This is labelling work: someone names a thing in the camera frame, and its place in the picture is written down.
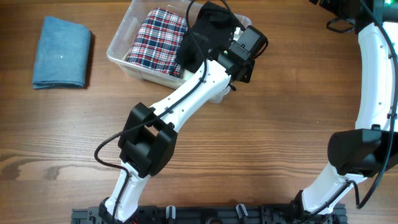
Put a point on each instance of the blue denim cloth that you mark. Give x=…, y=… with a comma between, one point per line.
x=62, y=55

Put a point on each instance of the clear plastic storage container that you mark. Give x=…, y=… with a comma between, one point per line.
x=126, y=34

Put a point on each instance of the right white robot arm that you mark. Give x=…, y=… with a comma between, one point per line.
x=370, y=149

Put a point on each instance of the black garment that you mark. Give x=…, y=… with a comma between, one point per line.
x=214, y=27

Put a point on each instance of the cream cloth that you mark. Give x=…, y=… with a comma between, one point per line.
x=185, y=74

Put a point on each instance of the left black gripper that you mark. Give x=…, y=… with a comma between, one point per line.
x=247, y=78

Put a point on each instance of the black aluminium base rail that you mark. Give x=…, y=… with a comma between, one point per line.
x=260, y=214

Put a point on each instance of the red plaid cloth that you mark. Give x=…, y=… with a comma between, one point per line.
x=157, y=42

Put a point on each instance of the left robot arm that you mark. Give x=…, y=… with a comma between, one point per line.
x=149, y=137

